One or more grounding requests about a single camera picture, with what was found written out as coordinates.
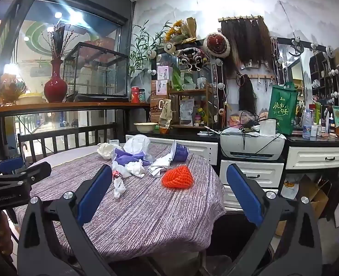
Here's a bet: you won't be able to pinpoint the person's left hand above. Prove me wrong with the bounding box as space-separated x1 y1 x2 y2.
0 210 15 256

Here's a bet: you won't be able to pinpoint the lion dance mask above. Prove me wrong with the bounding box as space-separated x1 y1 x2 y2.
177 47 210 72

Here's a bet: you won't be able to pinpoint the white desk drawer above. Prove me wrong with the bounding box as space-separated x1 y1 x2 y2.
287 146 339 170

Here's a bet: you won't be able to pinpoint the cream plastic tub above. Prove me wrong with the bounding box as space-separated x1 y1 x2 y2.
17 93 48 105

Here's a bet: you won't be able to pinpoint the black chair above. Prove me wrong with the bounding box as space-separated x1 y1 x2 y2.
207 211 273 262

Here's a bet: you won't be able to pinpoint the purple striped tablecloth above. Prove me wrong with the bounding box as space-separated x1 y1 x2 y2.
14 142 226 262

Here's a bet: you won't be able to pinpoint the white long cabinet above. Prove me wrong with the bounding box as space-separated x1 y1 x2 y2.
126 135 219 166

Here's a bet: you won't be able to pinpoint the yellow white plastic bag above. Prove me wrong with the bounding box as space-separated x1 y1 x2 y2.
281 178 299 199

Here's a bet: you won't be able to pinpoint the dried branches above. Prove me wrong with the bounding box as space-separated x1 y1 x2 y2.
41 24 81 61

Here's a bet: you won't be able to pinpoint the white drawer unit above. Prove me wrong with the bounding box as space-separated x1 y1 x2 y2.
219 159 285 207

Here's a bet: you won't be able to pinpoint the purple plastic bag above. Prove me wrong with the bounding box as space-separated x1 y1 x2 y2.
114 148 154 167

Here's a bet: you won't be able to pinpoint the sunflower bouquet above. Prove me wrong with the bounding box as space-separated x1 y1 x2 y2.
164 17 199 44

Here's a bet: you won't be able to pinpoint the beige paper snack bag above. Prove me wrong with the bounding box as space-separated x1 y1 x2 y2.
159 98 173 134

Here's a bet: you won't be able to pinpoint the white grey wrapper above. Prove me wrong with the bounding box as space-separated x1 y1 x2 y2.
148 153 173 178

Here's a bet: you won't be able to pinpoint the white wrapper with red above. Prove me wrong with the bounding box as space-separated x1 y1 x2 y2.
113 178 127 199

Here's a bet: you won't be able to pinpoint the red fur-trimmed hat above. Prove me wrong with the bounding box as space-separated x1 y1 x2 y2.
203 32 230 59

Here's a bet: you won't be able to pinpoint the black railing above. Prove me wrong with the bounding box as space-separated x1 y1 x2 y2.
17 122 120 161

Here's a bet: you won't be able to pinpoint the brown hair wefts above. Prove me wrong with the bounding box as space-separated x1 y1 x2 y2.
221 19 273 78

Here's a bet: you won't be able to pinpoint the blue paper cup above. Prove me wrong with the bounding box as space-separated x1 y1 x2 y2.
170 140 189 161

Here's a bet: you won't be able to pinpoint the clear plastic bag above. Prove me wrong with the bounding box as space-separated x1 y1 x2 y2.
111 158 132 179

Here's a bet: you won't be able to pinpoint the dried flower bouquet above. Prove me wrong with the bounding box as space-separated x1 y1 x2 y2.
0 75 26 102

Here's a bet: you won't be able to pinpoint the orange foam fruit net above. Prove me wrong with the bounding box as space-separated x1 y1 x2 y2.
161 165 194 190

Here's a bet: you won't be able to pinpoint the black wig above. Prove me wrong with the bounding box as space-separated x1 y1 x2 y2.
238 74 257 115

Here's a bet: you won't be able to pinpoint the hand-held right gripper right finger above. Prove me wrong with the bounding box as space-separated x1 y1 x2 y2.
226 163 323 276

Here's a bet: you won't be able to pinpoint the red vase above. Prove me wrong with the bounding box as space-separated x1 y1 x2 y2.
44 59 68 103

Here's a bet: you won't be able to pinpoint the water bottle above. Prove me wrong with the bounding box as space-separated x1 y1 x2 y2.
302 109 312 138

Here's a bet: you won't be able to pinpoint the glass terrarium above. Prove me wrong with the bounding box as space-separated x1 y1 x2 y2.
63 42 130 98

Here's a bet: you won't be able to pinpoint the cream bowl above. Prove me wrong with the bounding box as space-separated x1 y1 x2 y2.
133 122 158 133

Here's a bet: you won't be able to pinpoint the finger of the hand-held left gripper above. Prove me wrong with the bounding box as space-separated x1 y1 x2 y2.
0 157 25 176
3 161 52 185

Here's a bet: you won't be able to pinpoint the white tissue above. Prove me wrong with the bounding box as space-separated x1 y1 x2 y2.
125 161 146 178

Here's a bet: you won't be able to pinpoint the grey foil pouch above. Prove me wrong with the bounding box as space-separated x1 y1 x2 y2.
179 99 194 125

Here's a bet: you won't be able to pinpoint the green tote bag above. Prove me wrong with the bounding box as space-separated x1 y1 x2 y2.
268 82 298 135

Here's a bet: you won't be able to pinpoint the wooden rack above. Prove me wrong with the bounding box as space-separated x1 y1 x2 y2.
168 82 219 128

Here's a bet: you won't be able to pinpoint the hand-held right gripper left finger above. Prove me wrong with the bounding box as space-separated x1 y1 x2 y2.
17 164 121 276

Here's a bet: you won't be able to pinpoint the cardboard box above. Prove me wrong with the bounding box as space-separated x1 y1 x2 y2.
299 175 329 220

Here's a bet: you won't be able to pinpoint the bulb-lit vanity mirror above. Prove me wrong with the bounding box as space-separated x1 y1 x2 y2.
271 36 339 118
151 39 227 124

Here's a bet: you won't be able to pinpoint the white printer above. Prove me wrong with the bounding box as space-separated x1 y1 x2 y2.
219 129 287 161

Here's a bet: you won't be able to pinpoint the white face mask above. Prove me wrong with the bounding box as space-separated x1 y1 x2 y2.
123 134 150 155

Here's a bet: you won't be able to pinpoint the white plastic container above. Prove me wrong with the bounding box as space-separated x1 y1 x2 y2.
260 119 277 135

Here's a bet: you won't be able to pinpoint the cream paper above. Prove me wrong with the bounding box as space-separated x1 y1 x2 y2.
97 142 116 160

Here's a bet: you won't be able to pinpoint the green bamboo plant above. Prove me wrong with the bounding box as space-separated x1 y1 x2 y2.
128 20 173 77

